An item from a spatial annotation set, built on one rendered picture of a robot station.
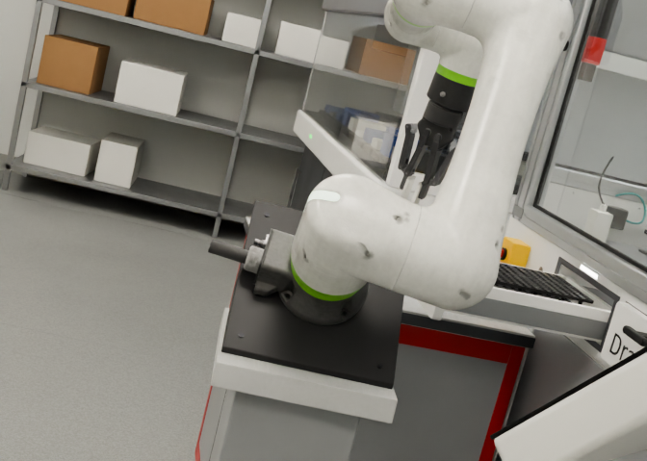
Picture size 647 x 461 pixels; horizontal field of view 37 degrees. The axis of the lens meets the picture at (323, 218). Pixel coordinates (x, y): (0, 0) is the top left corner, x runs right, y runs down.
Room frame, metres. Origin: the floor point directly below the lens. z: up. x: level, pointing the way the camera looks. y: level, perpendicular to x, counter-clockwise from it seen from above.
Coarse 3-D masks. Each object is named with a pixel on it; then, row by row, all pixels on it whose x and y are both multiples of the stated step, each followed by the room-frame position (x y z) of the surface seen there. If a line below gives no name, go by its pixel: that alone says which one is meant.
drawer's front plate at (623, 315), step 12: (624, 312) 1.69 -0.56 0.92; (636, 312) 1.66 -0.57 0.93; (612, 324) 1.71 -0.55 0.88; (624, 324) 1.67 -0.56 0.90; (636, 324) 1.64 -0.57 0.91; (612, 336) 1.70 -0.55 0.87; (624, 336) 1.66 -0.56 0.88; (612, 348) 1.69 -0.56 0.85; (636, 348) 1.61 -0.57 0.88; (612, 360) 1.67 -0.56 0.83
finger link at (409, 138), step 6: (408, 126) 2.02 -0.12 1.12; (408, 132) 2.02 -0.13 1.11; (408, 138) 2.02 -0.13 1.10; (414, 138) 2.04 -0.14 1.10; (408, 144) 2.02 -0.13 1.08; (402, 150) 2.02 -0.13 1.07; (408, 150) 2.03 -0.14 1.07; (402, 156) 2.02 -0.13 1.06; (408, 156) 2.03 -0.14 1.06; (402, 162) 2.02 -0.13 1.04; (408, 162) 2.04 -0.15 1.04; (402, 168) 2.03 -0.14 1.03
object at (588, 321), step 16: (496, 288) 1.73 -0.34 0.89; (480, 304) 1.72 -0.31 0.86; (496, 304) 1.72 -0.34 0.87; (512, 304) 1.73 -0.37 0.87; (528, 304) 1.74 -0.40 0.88; (544, 304) 1.74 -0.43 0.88; (560, 304) 1.75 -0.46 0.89; (576, 304) 1.76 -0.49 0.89; (592, 304) 1.87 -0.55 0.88; (496, 320) 1.73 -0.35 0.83; (512, 320) 1.73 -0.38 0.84; (528, 320) 1.74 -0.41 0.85; (544, 320) 1.74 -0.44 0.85; (560, 320) 1.75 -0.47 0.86; (576, 320) 1.75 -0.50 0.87; (592, 320) 1.76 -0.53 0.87; (576, 336) 1.76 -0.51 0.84; (592, 336) 1.76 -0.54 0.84
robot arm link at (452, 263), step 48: (480, 0) 1.49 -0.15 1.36; (528, 0) 1.49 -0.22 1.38; (528, 48) 1.47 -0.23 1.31; (480, 96) 1.46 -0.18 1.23; (528, 96) 1.45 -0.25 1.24; (480, 144) 1.41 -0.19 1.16; (480, 192) 1.37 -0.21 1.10; (432, 240) 1.33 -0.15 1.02; (480, 240) 1.34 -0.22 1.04; (432, 288) 1.33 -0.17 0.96; (480, 288) 1.33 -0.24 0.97
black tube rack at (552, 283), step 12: (504, 264) 1.95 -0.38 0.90; (504, 276) 1.82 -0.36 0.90; (516, 276) 1.85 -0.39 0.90; (528, 276) 1.88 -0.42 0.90; (540, 276) 1.92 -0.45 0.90; (552, 276) 1.94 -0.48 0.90; (504, 288) 1.85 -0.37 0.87; (516, 288) 1.88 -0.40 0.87; (528, 288) 1.78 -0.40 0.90; (540, 288) 1.80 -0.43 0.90; (552, 288) 1.82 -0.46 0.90; (564, 288) 1.85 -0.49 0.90; (576, 288) 1.88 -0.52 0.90; (564, 300) 1.88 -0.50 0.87; (588, 300) 1.80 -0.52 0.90
